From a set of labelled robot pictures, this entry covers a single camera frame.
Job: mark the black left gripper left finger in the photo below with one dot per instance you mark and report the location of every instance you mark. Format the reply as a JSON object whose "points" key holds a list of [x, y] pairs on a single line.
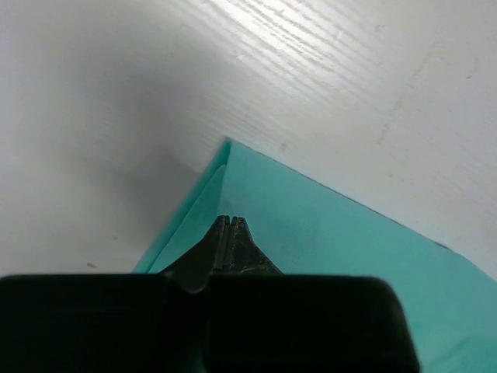
{"points": [[191, 270]]}

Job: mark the teal t-shirt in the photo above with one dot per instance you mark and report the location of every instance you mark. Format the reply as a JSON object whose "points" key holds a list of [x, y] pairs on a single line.
{"points": [[306, 228]]}

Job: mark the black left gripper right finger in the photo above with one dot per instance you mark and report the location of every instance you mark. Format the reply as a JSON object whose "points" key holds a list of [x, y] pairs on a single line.
{"points": [[243, 255]]}

